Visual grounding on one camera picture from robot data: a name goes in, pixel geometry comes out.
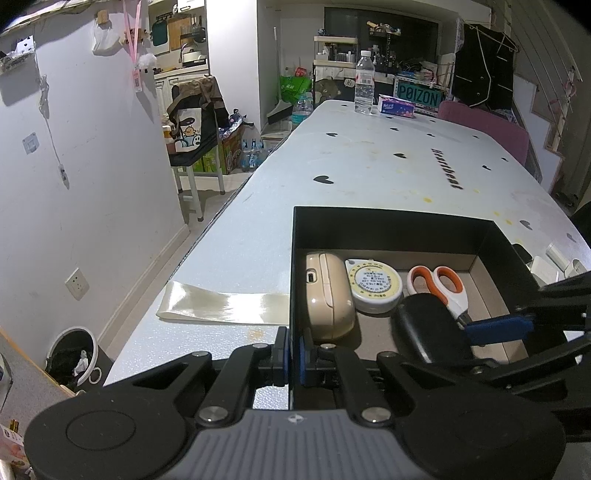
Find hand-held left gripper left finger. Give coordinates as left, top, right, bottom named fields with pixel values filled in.
left=105, top=330, right=293, bottom=428

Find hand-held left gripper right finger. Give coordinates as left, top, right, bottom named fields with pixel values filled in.
left=299, top=329, right=502, bottom=426

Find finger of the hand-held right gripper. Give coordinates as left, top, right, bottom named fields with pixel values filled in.
left=464, top=271, right=591, bottom=346
left=471, top=340, right=591, bottom=398

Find orange-handled white scissors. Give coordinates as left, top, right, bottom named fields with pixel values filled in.
left=406, top=265, right=474, bottom=326

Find beige earbud case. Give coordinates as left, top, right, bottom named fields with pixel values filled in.
left=305, top=250, right=356, bottom=342

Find black oval case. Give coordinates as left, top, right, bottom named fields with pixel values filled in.
left=392, top=294, right=476, bottom=365

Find white charger block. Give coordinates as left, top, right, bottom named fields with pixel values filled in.
left=530, top=257, right=561, bottom=285

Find white plastic lint roller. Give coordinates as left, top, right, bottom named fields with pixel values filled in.
left=546, top=243, right=591, bottom=278

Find round white tape measure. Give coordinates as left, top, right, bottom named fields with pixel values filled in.
left=345, top=258, right=403, bottom=315

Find black cardboard box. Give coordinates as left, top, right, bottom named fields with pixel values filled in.
left=288, top=206, right=571, bottom=411

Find cream glossy tape strip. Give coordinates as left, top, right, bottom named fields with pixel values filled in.
left=157, top=281, right=291, bottom=326

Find pink chair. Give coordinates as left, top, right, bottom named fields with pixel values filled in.
left=438, top=100, right=531, bottom=164

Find white stool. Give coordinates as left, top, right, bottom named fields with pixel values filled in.
left=173, top=164, right=227, bottom=222

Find white heart-print tablecloth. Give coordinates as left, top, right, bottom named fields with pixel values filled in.
left=104, top=99, right=591, bottom=386

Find round trash bin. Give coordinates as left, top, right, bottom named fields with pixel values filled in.
left=45, top=326, right=115, bottom=395

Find pack of water bottles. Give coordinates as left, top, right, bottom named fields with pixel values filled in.
left=239, top=122, right=271, bottom=172

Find colourful snack carton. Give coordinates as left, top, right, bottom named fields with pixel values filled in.
left=217, top=111, right=246, bottom=175

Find cartoon print tote bag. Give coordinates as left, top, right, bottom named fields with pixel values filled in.
left=167, top=76, right=232, bottom=167

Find teal sign plate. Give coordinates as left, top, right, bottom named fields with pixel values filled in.
left=393, top=76, right=444, bottom=112

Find purple tissue pack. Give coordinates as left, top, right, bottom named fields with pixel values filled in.
left=378, top=95, right=416, bottom=117

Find blue-capped plastic bottle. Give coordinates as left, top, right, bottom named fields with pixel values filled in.
left=292, top=92, right=315, bottom=127

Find black vest white trim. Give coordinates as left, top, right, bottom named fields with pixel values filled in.
left=451, top=23, right=515, bottom=112

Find green shopping bag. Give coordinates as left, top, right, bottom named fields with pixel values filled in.
left=277, top=74, right=312, bottom=106

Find clear water bottle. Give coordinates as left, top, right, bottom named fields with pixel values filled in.
left=355, top=50, right=376, bottom=115

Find metal stair railing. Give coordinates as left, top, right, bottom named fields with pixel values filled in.
left=508, top=0, right=583, bottom=116

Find black tiered organiser rack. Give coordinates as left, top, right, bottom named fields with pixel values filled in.
left=367, top=21, right=402, bottom=75

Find white shelf rack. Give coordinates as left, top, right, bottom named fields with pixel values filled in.
left=314, top=36, right=360, bottom=63

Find metal kettle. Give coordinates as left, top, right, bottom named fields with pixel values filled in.
left=180, top=44, right=208, bottom=65

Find dark window panel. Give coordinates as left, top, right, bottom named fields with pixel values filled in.
left=324, top=7, right=438, bottom=51

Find white hanging bag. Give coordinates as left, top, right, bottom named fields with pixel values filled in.
left=92, top=21, right=122, bottom=56

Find white wall socket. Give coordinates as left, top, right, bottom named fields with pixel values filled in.
left=65, top=267, right=90, bottom=300

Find white charging cable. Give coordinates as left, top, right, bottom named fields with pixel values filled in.
left=39, top=74, right=70, bottom=185

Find pink lanyard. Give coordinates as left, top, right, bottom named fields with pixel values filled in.
left=122, top=0, right=144, bottom=88

